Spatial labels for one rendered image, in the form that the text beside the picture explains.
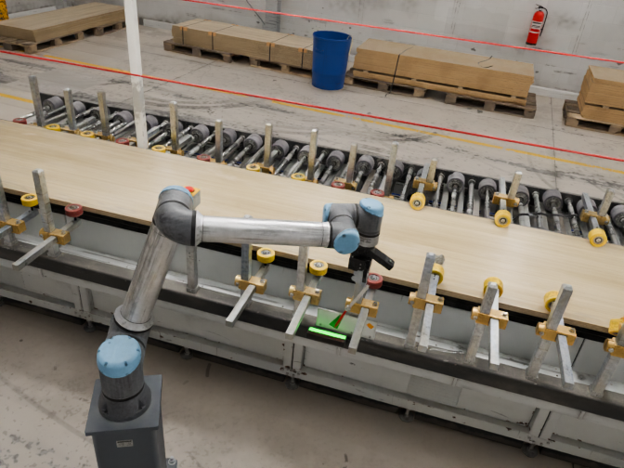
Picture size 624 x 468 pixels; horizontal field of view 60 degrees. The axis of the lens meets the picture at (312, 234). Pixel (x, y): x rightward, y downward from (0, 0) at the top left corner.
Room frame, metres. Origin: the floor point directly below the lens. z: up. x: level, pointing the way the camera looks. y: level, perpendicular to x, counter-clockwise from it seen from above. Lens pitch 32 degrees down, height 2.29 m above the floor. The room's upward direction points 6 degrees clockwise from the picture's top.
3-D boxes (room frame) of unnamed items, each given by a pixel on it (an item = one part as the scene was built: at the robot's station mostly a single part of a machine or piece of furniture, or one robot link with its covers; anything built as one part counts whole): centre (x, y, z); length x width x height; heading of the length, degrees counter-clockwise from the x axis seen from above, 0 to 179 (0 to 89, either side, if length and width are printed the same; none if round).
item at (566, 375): (1.59, -0.98, 0.95); 0.50 x 0.04 x 0.04; 167
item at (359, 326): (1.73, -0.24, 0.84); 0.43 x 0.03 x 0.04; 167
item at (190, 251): (1.97, 0.53, 0.93); 0.05 x 0.05 x 0.45; 77
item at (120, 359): (1.39, 0.65, 0.79); 0.17 x 0.15 x 0.18; 11
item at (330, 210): (1.69, -0.09, 1.32); 0.12 x 0.12 x 0.09; 11
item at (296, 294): (1.85, 0.00, 0.84); 0.14 x 0.06 x 0.05; 77
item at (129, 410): (1.39, 0.64, 0.65); 0.19 x 0.19 x 0.10
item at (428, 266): (1.74, -0.46, 0.93); 0.04 x 0.04 x 0.48; 77
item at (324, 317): (1.78, -0.18, 0.75); 0.26 x 0.01 x 0.10; 77
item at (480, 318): (1.68, -0.73, 0.95); 0.14 x 0.06 x 0.05; 77
